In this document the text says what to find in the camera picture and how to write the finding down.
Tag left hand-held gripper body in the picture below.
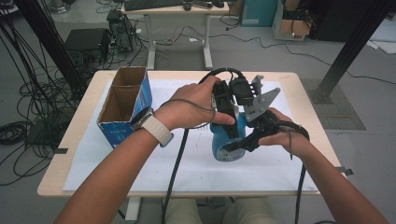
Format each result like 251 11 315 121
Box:
211 74 266 119

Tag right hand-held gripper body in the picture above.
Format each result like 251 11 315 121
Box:
244 87 281 153

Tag blue bottle with white cap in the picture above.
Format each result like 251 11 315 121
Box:
209 105 248 163

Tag person's right hand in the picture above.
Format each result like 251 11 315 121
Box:
258 107 311 160

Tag person's left hand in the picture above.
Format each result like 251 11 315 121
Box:
153 76 237 132

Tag white table mat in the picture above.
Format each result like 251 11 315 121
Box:
62 78 319 193

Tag person's right leg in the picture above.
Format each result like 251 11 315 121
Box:
221 197 276 224

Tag person's leg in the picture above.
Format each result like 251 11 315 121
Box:
221 197 276 224
163 197 207 224

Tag grey floor mat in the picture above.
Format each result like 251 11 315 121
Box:
300 78 367 132

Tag person's left leg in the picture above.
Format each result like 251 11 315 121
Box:
163 197 207 224

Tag teal box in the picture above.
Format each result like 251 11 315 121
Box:
240 0 279 28

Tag open brown cardboard box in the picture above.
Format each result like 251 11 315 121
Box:
272 0 313 42

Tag white background desk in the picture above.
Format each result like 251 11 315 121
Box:
120 3 231 71

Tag blue cardboard box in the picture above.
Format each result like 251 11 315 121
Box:
95 65 154 150

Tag black keyboard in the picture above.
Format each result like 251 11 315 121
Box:
123 0 185 12

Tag black computer tower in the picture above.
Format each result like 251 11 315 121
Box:
106 8 138 54

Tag white table leg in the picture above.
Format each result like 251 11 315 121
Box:
124 196 143 222

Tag black equipment case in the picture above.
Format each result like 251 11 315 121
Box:
64 28 111 73

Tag white paper sheets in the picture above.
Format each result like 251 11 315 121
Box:
366 18 396 56

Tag short black looped cable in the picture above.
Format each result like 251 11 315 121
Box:
198 66 248 85

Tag grey left wrist cord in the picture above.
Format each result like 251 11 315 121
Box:
160 98 217 131

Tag long black floor cable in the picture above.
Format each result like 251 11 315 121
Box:
183 25 396 87

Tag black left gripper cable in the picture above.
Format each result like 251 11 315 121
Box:
161 127 191 224

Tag wristwatch with cream strap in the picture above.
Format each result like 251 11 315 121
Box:
129 105 175 148

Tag black metal frame post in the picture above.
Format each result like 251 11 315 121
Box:
13 0 87 94
311 0 396 105

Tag bundle of black floor cables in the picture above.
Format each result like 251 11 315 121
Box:
0 17 77 188

